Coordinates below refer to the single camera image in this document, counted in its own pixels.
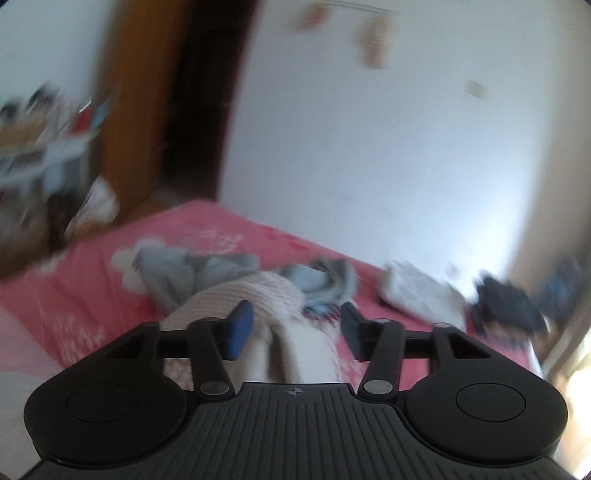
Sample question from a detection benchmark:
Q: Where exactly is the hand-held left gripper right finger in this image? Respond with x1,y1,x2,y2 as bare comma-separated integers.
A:
341,302,497,401

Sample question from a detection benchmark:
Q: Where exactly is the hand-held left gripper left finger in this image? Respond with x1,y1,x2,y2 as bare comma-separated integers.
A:
95,300,254,402

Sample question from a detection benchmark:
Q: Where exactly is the cream striped knit sweater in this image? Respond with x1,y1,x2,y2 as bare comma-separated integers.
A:
161,270,342,384

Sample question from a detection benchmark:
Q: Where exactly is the blue-grey garment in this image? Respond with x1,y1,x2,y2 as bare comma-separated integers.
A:
279,257,360,317

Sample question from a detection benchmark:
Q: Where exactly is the white folded cloth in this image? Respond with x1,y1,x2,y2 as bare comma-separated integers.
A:
379,260,468,325

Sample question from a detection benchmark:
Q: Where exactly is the pink floral blanket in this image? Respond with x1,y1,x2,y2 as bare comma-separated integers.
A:
0,198,541,416

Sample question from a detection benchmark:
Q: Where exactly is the dark grey folded garment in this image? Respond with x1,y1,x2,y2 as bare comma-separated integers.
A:
470,271,548,340

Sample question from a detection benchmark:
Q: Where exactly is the white plastic bag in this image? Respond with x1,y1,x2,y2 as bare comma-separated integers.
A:
68,176,120,232

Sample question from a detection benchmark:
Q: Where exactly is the wooden door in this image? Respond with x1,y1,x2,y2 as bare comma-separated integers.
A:
98,0,197,224

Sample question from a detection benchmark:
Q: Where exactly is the cluttered shelf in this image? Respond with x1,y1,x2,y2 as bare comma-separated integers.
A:
0,80,118,190

